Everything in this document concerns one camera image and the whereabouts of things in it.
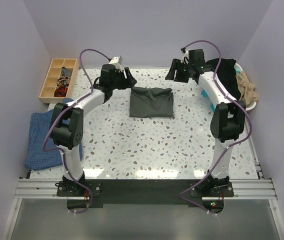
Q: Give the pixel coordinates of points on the white perforated laundry basket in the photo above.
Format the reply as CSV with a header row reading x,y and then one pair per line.
x,y
238,69

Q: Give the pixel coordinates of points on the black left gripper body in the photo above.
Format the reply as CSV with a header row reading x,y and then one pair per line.
x,y
112,85

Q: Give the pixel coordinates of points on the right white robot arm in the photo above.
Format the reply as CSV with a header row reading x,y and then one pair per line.
x,y
228,120

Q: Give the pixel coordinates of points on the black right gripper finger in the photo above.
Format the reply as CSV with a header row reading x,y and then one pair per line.
x,y
181,72
172,70

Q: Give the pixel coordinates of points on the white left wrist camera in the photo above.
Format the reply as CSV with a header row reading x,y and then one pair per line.
x,y
116,61

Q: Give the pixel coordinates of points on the red black sock in tray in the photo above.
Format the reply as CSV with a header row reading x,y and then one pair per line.
x,y
61,91

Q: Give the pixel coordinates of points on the wooden compartment tray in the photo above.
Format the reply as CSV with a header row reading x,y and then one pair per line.
x,y
53,73

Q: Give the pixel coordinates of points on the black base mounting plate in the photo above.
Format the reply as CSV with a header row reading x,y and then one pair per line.
x,y
95,193

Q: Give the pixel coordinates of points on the grey sock in tray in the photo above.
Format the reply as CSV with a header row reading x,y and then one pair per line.
x,y
66,72

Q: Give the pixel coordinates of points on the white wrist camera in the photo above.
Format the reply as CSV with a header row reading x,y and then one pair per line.
x,y
185,57
116,61

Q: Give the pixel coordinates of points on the blue checked shirt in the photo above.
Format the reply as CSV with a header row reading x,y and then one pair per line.
x,y
37,159

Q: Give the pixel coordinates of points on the black garment in basket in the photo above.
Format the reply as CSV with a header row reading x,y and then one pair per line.
x,y
227,76

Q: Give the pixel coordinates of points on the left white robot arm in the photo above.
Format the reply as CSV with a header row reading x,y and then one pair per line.
x,y
67,123

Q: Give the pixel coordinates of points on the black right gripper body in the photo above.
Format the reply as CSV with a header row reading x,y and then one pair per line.
x,y
190,67

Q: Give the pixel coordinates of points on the patterned sock in tray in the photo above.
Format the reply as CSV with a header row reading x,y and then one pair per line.
x,y
63,81

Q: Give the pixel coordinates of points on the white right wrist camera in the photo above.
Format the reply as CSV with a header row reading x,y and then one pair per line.
x,y
185,57

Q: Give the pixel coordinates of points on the beige garment in basket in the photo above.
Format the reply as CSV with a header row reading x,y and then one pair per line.
x,y
246,89

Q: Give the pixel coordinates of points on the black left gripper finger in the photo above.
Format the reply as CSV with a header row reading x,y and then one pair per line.
x,y
130,80
120,82

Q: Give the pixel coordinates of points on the teal garment in basket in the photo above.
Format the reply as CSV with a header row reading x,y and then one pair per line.
x,y
205,95

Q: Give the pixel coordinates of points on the aluminium front frame rail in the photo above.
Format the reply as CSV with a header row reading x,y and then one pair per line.
x,y
249,189

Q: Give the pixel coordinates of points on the grey t shirt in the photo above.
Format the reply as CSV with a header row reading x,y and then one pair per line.
x,y
151,102

